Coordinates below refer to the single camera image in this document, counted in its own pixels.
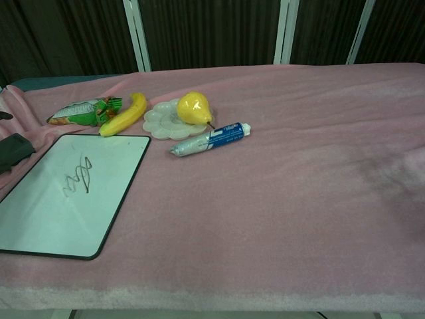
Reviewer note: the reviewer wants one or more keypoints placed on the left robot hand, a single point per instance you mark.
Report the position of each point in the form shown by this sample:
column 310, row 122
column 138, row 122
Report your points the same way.
column 4, row 115

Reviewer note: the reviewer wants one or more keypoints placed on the pink velvet tablecloth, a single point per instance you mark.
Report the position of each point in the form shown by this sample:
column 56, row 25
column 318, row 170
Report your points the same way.
column 265, row 199

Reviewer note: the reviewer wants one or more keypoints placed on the green and white snack bag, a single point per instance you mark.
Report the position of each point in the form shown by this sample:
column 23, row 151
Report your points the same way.
column 76, row 113

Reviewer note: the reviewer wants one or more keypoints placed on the yellow banana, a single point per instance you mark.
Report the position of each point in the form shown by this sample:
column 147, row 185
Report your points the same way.
column 127, row 114

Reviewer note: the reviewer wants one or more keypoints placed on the black eraser block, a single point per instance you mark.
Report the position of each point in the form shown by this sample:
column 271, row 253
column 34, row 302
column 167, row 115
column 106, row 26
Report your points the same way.
column 15, row 151

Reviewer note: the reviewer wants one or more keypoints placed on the yellow pear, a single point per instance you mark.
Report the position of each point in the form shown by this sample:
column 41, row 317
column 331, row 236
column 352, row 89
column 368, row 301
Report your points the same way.
column 192, row 106

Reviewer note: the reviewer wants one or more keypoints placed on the white screen frame post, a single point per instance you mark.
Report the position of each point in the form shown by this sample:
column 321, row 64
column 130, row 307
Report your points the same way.
column 285, row 33
column 137, row 33
column 362, row 33

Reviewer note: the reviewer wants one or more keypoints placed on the dark ribbed screen panel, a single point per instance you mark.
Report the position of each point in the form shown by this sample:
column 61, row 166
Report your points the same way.
column 66, row 36
column 325, row 30
column 398, row 30
column 212, row 33

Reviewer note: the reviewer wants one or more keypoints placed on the white flower-shaped dish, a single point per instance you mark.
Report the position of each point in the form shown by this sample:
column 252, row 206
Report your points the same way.
column 159, row 124

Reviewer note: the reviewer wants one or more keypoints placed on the blue and white toothpaste tube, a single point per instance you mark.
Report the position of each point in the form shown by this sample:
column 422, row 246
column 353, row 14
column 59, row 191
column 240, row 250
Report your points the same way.
column 212, row 138

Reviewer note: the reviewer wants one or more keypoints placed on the white rectangular board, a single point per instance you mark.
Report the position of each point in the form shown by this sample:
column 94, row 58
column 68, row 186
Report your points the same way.
column 83, row 199

